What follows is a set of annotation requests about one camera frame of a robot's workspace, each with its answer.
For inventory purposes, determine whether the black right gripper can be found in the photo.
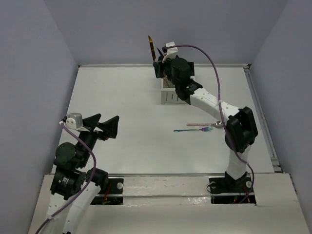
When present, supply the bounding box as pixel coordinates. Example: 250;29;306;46
155;54;180;88

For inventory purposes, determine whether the iridescent fork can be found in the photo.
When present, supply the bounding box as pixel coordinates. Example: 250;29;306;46
174;126;213;133

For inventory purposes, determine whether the iridescent spoon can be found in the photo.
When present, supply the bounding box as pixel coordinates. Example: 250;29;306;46
187;121;223;128

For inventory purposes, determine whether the black knife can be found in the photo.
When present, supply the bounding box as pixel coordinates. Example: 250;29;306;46
157;48;164;60

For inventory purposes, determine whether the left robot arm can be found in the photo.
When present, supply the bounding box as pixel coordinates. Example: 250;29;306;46
37;113;119;234

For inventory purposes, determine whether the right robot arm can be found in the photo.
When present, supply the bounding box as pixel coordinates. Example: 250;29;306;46
153;57;258;191

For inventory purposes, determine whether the black utensil caddy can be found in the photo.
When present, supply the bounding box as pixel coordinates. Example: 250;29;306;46
187;61;195;77

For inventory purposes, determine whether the white utensil caddy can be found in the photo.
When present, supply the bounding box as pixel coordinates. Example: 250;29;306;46
160;78;182;104

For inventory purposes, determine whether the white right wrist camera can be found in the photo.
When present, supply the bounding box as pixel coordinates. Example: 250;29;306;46
162;41;178;63

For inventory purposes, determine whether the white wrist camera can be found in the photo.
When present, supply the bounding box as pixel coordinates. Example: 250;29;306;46
59;113;90;132
162;41;178;63

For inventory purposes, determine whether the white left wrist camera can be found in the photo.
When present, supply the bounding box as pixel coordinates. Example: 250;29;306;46
59;113;90;132

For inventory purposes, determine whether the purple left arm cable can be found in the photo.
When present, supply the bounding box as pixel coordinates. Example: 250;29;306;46
35;123;97;234

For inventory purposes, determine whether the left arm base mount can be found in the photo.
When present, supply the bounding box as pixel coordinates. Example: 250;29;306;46
91;177;124;205

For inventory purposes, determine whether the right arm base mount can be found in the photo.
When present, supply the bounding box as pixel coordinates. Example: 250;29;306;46
206;176;256;205

